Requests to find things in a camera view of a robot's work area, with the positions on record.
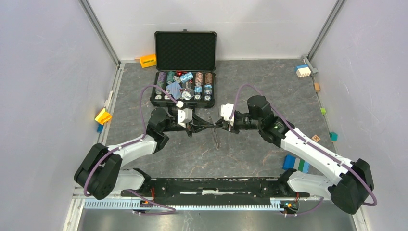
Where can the blue green toy brick stack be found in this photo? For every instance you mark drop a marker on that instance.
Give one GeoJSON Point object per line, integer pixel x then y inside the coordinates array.
{"type": "Point", "coordinates": [295, 163]}

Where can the yellow box at back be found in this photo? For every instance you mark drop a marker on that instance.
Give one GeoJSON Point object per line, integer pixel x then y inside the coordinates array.
{"type": "Point", "coordinates": [148, 60]}

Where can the yellow orange block left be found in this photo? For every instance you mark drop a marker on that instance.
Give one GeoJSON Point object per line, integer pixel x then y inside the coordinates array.
{"type": "Point", "coordinates": [103, 116]}

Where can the small blue block left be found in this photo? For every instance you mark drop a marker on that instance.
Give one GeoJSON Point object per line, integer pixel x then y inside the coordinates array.
{"type": "Point", "coordinates": [100, 128]}

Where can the black poker chip case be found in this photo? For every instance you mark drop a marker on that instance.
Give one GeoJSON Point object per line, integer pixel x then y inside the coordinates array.
{"type": "Point", "coordinates": [188, 58]}

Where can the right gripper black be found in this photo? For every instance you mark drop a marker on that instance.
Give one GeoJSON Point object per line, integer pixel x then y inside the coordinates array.
{"type": "Point", "coordinates": [231, 128]}

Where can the blue white toy brick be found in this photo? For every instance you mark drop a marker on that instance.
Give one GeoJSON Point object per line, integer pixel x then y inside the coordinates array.
{"type": "Point", "coordinates": [303, 71]}

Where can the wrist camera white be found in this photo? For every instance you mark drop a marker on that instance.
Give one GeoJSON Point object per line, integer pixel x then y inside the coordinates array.
{"type": "Point", "coordinates": [184, 115]}
{"type": "Point", "coordinates": [227, 112]}

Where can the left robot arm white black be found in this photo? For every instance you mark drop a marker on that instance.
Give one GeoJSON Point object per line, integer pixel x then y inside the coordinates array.
{"type": "Point", "coordinates": [102, 172]}

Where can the orange wooden cube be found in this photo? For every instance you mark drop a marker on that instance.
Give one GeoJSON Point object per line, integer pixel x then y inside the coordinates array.
{"type": "Point", "coordinates": [317, 87]}

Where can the teal small cube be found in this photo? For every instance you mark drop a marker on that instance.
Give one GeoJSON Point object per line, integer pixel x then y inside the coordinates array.
{"type": "Point", "coordinates": [333, 136]}

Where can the blue playing card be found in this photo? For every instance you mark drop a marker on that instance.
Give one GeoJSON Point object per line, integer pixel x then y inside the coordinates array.
{"type": "Point", "coordinates": [175, 90]}

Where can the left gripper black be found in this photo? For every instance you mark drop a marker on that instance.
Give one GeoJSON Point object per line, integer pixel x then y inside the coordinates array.
{"type": "Point", "coordinates": [197, 124]}

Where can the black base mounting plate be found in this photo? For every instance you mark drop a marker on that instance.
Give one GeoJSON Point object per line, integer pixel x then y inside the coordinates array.
{"type": "Point", "coordinates": [217, 191]}

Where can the wooden letter cube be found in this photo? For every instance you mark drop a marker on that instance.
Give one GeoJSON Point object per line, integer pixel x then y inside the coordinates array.
{"type": "Point", "coordinates": [316, 138]}

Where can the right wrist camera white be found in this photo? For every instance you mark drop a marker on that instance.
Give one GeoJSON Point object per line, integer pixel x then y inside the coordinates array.
{"type": "Point", "coordinates": [227, 112]}

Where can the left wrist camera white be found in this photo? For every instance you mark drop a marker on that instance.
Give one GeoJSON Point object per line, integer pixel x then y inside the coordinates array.
{"type": "Point", "coordinates": [184, 115]}

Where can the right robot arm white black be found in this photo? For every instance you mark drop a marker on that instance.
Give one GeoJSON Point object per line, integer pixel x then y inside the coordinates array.
{"type": "Point", "coordinates": [349, 184]}

